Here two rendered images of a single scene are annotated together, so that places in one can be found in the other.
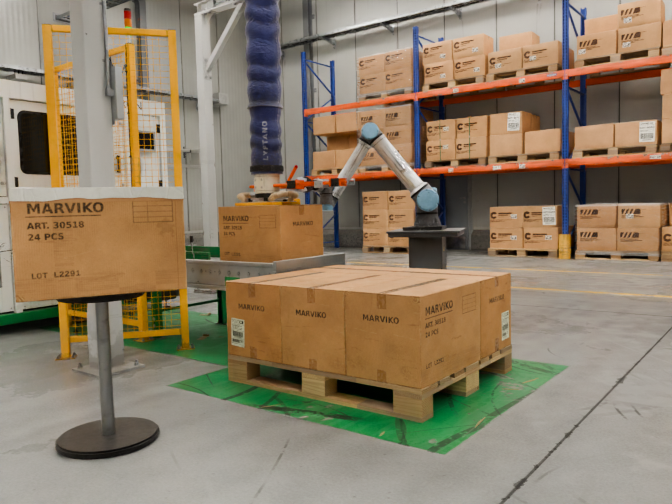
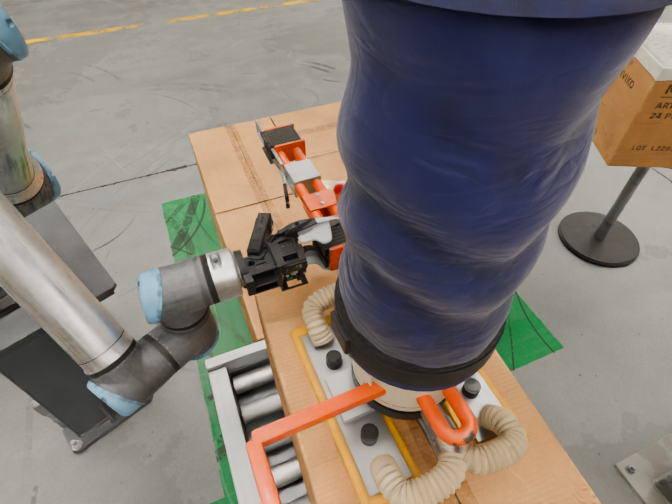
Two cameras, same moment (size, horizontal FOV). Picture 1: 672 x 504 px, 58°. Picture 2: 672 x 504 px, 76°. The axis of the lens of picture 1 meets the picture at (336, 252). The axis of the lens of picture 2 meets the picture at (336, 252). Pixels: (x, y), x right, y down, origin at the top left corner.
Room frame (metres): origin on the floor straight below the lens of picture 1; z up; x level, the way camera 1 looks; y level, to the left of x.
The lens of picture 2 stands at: (4.52, 0.53, 1.68)
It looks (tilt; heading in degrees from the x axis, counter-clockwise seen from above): 48 degrees down; 210
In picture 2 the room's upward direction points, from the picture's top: straight up
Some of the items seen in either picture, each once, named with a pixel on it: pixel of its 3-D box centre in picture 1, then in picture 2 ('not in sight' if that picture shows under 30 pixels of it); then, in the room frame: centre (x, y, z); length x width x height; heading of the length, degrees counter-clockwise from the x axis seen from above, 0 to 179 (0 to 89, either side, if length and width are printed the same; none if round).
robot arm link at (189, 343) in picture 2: (326, 202); (186, 329); (4.28, 0.06, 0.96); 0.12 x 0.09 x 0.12; 173
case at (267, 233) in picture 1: (270, 235); (385, 415); (4.15, 0.44, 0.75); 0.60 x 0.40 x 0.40; 50
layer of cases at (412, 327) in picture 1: (370, 313); (334, 217); (3.30, -0.18, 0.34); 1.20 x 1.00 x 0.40; 52
